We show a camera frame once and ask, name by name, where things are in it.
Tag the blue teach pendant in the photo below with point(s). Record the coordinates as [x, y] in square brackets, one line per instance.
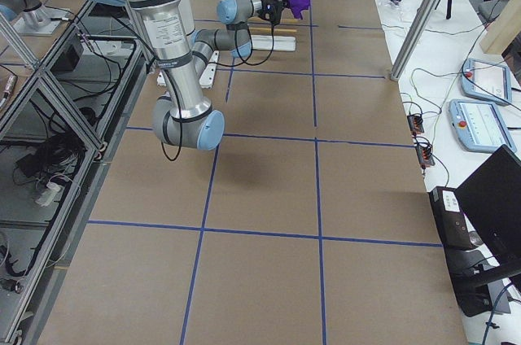
[479, 126]
[486, 81]

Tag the orange connector block near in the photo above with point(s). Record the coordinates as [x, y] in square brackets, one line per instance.
[424, 153]

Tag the orange connector block far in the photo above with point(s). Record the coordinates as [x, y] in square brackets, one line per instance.
[415, 122]

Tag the black monitor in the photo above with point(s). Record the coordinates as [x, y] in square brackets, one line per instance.
[490, 200]

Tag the aluminium frame table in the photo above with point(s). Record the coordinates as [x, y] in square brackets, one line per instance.
[59, 131]

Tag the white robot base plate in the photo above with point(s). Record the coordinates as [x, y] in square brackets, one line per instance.
[207, 70]

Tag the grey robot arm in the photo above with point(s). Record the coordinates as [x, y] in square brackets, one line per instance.
[184, 117]

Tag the blue teach pendant near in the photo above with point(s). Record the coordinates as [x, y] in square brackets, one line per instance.
[479, 126]

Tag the black mini computer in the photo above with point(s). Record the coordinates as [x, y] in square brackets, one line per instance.
[450, 220]

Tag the blue teach pendant far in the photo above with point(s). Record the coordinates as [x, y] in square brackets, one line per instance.
[486, 81]

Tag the purple towel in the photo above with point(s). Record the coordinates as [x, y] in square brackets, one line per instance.
[297, 7]

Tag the orange connector block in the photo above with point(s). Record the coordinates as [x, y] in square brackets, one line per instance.
[415, 122]
[424, 153]

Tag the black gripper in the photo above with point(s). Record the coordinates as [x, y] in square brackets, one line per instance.
[273, 0]

